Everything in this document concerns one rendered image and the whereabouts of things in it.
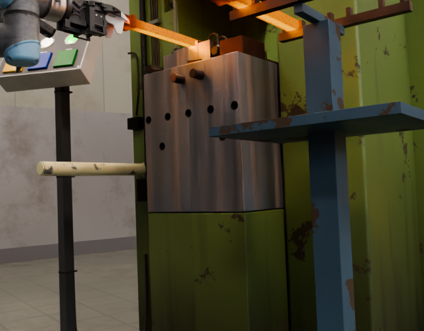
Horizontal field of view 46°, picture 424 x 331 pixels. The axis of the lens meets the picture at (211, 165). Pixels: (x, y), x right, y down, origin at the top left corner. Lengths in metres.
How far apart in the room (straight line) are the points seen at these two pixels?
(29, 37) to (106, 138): 3.59
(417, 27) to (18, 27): 1.29
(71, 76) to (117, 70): 3.12
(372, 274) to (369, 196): 0.21
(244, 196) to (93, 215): 3.37
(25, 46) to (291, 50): 0.77
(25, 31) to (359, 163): 0.90
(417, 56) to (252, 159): 0.75
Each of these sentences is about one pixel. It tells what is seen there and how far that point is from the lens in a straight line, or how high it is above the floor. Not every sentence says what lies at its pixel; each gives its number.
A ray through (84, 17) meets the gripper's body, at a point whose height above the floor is 0.97.
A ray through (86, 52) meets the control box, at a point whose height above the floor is 1.02.
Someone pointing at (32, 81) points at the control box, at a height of 0.94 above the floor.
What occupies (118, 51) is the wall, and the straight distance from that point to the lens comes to 4.97.
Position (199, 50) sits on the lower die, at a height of 0.97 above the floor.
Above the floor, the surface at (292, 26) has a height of 0.92.
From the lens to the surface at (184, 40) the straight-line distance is 1.56.
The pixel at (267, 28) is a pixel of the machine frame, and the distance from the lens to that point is 2.03.
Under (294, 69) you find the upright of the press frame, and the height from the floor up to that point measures 0.88.
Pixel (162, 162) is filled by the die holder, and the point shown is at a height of 0.62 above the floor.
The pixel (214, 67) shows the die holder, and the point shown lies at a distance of 1.45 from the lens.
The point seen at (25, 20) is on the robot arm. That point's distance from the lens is 1.19.
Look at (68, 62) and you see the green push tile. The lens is 1.79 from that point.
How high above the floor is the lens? 0.53
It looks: 3 degrees up
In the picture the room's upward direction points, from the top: 2 degrees counter-clockwise
